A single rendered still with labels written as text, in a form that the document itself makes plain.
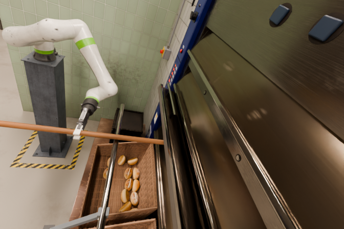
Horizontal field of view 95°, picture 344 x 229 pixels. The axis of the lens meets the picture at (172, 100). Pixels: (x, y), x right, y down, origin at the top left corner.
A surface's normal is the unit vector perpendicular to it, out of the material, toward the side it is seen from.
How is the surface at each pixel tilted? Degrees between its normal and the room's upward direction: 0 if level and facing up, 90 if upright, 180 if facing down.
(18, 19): 90
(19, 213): 0
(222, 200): 70
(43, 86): 90
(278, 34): 90
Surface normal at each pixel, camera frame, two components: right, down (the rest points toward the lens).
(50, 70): 0.15, 0.62
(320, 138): -0.76, -0.44
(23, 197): 0.34, -0.77
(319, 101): -0.93, -0.19
